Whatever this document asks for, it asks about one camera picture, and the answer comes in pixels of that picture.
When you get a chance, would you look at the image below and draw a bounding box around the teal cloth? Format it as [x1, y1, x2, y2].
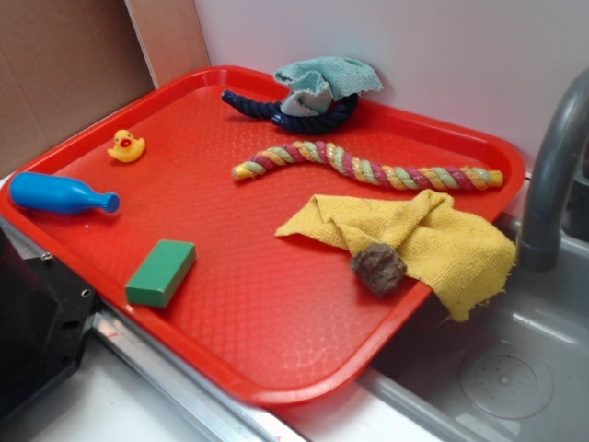
[273, 56, 384, 117]

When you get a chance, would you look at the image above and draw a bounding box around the brown rock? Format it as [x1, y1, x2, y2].
[350, 243, 407, 298]

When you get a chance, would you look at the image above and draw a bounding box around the blue plastic bottle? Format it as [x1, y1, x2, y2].
[8, 172, 121, 215]

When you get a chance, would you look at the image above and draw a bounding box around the yellow rubber duck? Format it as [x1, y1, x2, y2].
[107, 130, 146, 163]

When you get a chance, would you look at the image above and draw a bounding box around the yellow towel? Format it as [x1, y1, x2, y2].
[275, 190, 516, 322]

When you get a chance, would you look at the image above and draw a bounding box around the navy blue rope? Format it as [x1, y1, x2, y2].
[220, 88, 360, 135]

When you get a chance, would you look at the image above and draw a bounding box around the green wooden block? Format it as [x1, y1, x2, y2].
[125, 239, 197, 308]

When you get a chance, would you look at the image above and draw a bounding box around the multicolour twisted rope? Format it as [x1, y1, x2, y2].
[231, 140, 504, 192]

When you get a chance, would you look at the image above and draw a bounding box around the grey sink basin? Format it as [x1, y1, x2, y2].
[360, 236, 588, 441]

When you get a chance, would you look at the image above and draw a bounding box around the red plastic tray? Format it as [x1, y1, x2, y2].
[0, 65, 527, 408]

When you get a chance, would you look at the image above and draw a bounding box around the grey faucet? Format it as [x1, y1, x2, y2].
[517, 71, 588, 272]

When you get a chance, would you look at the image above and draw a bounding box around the cardboard panel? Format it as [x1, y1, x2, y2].
[1, 1, 210, 176]

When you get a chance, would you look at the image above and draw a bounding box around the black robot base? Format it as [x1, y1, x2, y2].
[1, 233, 98, 424]

